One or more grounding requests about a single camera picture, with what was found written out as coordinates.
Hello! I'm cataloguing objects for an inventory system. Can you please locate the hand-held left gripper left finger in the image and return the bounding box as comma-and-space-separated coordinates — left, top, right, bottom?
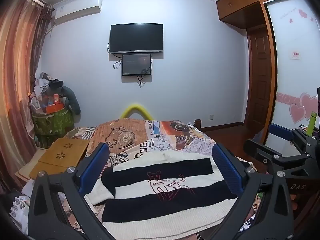
27, 142, 118, 240

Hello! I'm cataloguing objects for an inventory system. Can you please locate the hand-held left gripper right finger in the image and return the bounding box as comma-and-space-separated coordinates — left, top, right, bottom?
196, 143, 295, 240

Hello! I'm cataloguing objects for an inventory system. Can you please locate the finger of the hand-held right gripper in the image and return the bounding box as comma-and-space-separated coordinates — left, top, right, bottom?
244, 139, 320, 178
269, 124, 320, 156

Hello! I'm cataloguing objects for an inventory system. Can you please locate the black white striped sweater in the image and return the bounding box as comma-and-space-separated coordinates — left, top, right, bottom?
85, 151, 254, 239

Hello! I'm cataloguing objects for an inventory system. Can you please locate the green bottle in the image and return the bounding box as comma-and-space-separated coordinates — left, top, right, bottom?
306, 112, 317, 135

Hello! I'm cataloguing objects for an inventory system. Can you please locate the bamboo lap desk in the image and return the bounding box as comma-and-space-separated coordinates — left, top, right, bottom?
29, 138, 90, 179

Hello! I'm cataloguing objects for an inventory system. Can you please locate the printed blanket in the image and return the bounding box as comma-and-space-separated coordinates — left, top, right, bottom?
57, 119, 265, 240

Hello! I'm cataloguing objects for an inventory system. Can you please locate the white wardrobe sliding door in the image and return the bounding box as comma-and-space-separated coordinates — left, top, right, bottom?
265, 0, 320, 150

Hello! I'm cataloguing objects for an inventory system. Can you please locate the wooden door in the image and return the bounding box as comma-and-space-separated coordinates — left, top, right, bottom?
246, 25, 275, 130

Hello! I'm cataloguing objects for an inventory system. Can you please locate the green patterned storage bag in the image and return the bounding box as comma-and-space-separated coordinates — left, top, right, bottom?
32, 107, 75, 149

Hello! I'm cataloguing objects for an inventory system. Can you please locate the beige board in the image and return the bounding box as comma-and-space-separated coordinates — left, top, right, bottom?
15, 149, 49, 183

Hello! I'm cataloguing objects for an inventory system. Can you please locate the orange box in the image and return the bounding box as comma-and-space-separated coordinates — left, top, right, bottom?
45, 104, 64, 113

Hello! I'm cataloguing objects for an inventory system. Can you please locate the yellow foam tube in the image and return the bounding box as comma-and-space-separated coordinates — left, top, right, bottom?
119, 102, 153, 120

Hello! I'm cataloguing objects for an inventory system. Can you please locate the white printed bag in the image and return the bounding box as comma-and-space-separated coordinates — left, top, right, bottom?
10, 195, 32, 233

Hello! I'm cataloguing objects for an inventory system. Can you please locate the pile of clutter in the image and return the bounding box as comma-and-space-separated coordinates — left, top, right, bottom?
29, 71, 52, 110

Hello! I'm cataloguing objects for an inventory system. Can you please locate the small black monitor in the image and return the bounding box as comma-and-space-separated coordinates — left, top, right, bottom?
121, 53, 152, 77

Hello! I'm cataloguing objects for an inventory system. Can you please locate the pink striped curtain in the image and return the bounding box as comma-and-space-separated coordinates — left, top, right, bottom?
0, 0, 54, 195

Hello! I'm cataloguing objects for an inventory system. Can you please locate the wooden overhead cabinet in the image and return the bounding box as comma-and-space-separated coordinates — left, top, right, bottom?
215, 0, 298, 29

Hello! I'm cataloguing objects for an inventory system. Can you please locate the white air conditioner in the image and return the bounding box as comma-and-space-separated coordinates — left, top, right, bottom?
52, 0, 103, 25

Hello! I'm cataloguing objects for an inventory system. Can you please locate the black wall television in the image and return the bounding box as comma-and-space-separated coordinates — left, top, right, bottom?
109, 23, 164, 55

